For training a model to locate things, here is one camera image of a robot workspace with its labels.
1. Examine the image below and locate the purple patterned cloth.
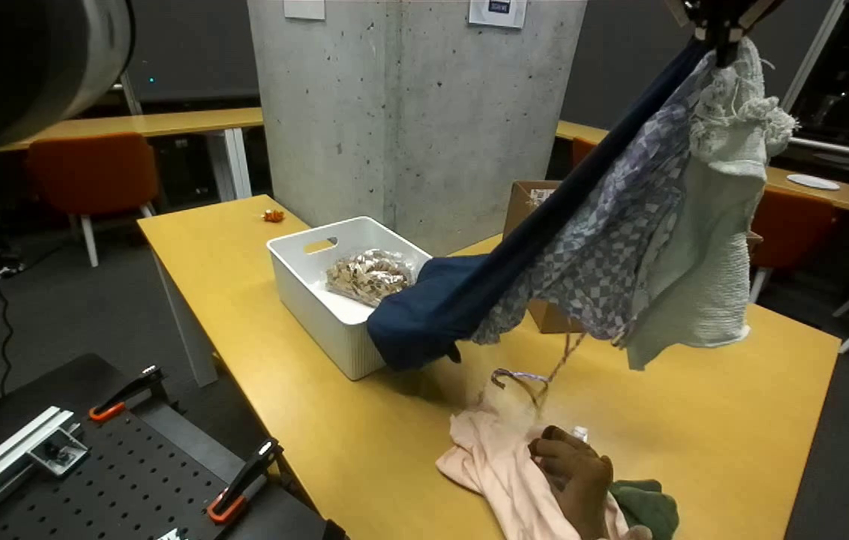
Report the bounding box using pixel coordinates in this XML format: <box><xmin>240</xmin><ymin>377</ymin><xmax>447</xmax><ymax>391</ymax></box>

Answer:
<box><xmin>472</xmin><ymin>55</ymin><xmax>722</xmax><ymax>349</ymax></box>

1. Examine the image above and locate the black clamp orange handle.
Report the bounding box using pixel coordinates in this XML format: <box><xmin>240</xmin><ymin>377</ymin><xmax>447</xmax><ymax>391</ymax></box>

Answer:
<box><xmin>86</xmin><ymin>362</ymin><xmax>169</xmax><ymax>426</ymax></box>
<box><xmin>203</xmin><ymin>434</ymin><xmax>283</xmax><ymax>527</ymax></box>

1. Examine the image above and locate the navy blue cloth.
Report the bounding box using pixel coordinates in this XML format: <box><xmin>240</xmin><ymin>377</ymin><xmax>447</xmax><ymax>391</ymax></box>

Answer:
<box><xmin>362</xmin><ymin>34</ymin><xmax>717</xmax><ymax>371</ymax></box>

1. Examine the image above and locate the white flat object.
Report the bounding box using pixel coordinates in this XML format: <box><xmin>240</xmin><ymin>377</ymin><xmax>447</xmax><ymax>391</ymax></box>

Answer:
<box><xmin>784</xmin><ymin>171</ymin><xmax>843</xmax><ymax>195</ymax></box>

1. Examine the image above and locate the leopard patterned cloth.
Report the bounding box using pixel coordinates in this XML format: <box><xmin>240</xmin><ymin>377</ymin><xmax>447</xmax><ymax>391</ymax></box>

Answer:
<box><xmin>323</xmin><ymin>247</ymin><xmax>418</xmax><ymax>308</ymax></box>

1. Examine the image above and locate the pale pink cloth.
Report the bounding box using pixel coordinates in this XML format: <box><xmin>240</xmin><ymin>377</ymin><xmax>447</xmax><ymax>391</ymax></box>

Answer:
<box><xmin>435</xmin><ymin>370</ymin><xmax>657</xmax><ymax>540</ymax></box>

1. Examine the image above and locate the yellow background table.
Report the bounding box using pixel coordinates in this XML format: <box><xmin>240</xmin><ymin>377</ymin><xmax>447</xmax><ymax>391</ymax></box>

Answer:
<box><xmin>0</xmin><ymin>105</ymin><xmax>267</xmax><ymax>205</ymax></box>
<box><xmin>553</xmin><ymin>116</ymin><xmax>849</xmax><ymax>227</ymax></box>

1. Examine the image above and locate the framed wall sign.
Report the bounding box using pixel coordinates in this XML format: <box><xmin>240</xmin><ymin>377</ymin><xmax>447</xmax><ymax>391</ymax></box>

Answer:
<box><xmin>466</xmin><ymin>0</ymin><xmax>531</xmax><ymax>30</ymax></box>

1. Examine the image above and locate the white door frame post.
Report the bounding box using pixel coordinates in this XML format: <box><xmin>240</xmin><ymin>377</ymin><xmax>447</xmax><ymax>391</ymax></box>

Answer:
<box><xmin>776</xmin><ymin>0</ymin><xmax>845</xmax><ymax>123</ymax></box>

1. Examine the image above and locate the aluminium rail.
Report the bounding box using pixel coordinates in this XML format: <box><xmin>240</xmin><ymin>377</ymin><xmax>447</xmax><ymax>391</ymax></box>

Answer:
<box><xmin>0</xmin><ymin>402</ymin><xmax>94</xmax><ymax>516</ymax></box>

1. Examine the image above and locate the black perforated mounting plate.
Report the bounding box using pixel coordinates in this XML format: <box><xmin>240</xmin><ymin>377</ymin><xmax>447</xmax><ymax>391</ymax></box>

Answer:
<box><xmin>0</xmin><ymin>352</ymin><xmax>345</xmax><ymax>540</ymax></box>

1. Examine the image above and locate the white wall sign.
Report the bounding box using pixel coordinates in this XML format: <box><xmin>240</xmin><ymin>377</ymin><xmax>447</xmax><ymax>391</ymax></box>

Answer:
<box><xmin>283</xmin><ymin>0</ymin><xmax>329</xmax><ymax>24</ymax></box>

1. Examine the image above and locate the white plastic basket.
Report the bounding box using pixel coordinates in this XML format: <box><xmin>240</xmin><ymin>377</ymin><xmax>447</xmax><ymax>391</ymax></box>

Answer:
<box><xmin>263</xmin><ymin>213</ymin><xmax>435</xmax><ymax>383</ymax></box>

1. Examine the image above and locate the pale whitish cloth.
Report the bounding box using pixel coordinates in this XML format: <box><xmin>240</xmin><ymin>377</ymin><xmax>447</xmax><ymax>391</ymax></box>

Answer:
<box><xmin>625</xmin><ymin>39</ymin><xmax>800</xmax><ymax>371</ymax></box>

